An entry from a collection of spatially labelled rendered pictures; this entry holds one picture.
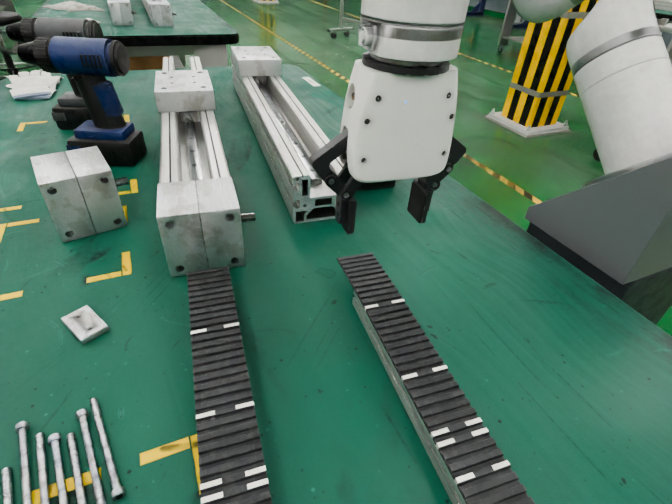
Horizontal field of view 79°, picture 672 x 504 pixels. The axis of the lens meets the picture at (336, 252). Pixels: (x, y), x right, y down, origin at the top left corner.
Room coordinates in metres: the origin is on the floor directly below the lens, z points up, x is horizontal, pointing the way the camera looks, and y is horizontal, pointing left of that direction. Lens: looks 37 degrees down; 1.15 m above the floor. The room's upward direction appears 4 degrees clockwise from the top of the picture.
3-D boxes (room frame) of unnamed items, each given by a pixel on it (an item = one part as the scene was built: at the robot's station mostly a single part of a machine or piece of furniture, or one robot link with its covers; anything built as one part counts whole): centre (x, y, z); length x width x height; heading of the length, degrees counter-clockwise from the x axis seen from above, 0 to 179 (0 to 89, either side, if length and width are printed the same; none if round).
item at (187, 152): (0.89, 0.34, 0.82); 0.80 x 0.10 x 0.09; 20
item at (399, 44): (0.38, -0.05, 1.09); 0.09 x 0.08 x 0.03; 111
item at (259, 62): (1.19, 0.25, 0.87); 0.16 x 0.11 x 0.07; 20
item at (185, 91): (0.89, 0.34, 0.87); 0.16 x 0.11 x 0.07; 20
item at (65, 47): (0.75, 0.49, 0.89); 0.20 x 0.08 x 0.22; 93
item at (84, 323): (0.31, 0.28, 0.78); 0.05 x 0.03 x 0.01; 53
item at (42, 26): (0.92, 0.62, 0.89); 0.20 x 0.08 x 0.22; 99
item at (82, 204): (0.54, 0.38, 0.83); 0.11 x 0.10 x 0.10; 128
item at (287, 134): (0.95, 0.17, 0.82); 0.80 x 0.10 x 0.09; 20
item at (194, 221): (0.47, 0.18, 0.83); 0.12 x 0.09 x 0.10; 110
